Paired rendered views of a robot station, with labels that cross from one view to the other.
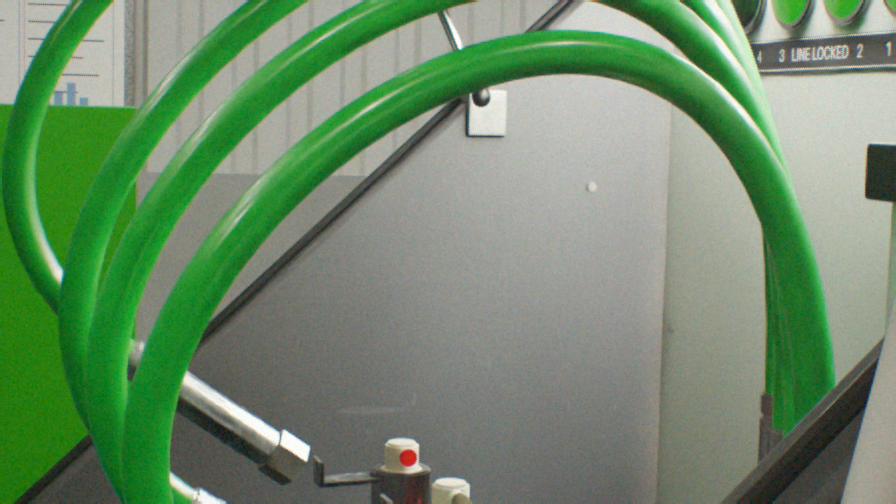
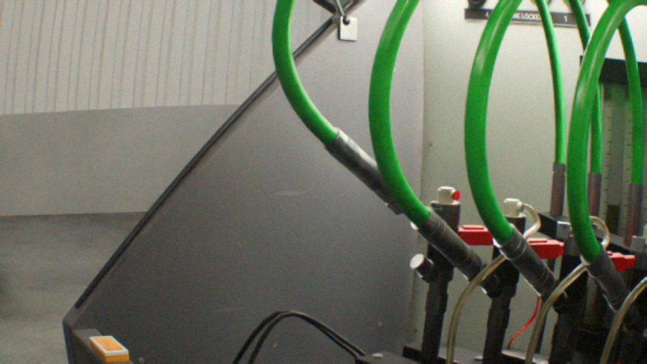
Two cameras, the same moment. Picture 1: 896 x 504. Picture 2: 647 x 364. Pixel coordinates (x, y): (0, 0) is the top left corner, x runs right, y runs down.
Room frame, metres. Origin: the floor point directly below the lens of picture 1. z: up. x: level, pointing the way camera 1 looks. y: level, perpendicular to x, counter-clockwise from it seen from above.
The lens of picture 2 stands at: (0.12, 0.36, 1.23)
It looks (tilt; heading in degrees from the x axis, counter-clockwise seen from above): 7 degrees down; 339
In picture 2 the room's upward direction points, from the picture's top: 2 degrees clockwise
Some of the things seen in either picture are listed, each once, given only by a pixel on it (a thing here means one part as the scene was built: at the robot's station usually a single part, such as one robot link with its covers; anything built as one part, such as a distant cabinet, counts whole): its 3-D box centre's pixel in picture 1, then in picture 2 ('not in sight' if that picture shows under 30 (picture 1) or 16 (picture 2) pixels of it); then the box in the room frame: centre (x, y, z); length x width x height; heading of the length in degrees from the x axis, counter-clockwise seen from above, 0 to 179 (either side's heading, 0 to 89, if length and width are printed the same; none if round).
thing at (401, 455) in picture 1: (402, 471); (447, 204); (0.70, 0.02, 1.13); 0.02 x 0.02 x 0.03
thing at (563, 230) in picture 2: not in sight; (570, 228); (0.55, -0.01, 1.13); 0.03 x 0.02 x 0.01; 107
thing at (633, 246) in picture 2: not in sight; (643, 242); (0.47, -0.03, 1.13); 0.03 x 0.02 x 0.01; 107
